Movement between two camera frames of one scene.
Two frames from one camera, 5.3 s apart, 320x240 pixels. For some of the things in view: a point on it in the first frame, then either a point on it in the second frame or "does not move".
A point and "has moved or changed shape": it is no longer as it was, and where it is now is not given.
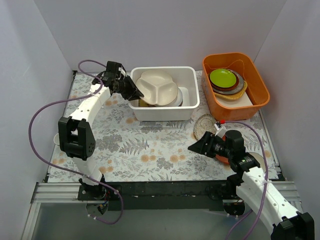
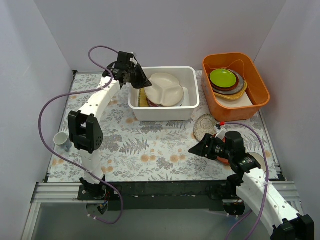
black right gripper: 208,144 does not move
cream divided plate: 158,87 has moved or changed shape
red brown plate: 222,158 does not move
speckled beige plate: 206,122 does not move
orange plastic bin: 256,89 does not move
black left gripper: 126,88 → 133,75
